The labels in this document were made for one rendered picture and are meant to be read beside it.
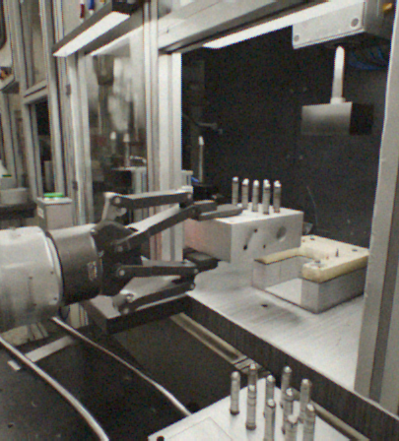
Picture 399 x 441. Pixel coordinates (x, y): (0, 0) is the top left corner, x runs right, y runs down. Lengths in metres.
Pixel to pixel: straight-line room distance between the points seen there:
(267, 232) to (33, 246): 0.27
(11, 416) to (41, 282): 0.48
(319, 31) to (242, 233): 0.33
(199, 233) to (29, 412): 0.48
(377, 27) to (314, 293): 0.37
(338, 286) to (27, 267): 0.43
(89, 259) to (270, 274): 0.34
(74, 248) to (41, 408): 0.48
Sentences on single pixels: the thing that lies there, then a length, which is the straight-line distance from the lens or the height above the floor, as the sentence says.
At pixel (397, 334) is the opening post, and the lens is 0.37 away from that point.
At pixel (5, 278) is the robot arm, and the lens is 0.33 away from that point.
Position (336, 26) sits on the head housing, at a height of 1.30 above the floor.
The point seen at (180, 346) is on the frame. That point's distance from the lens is 1.02.
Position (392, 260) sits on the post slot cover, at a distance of 0.35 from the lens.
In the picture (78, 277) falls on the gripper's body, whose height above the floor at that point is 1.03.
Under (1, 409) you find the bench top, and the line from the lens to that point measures 0.81.
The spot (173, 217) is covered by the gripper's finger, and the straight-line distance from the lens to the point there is 0.41.
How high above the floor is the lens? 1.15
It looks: 13 degrees down
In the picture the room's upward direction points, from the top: straight up
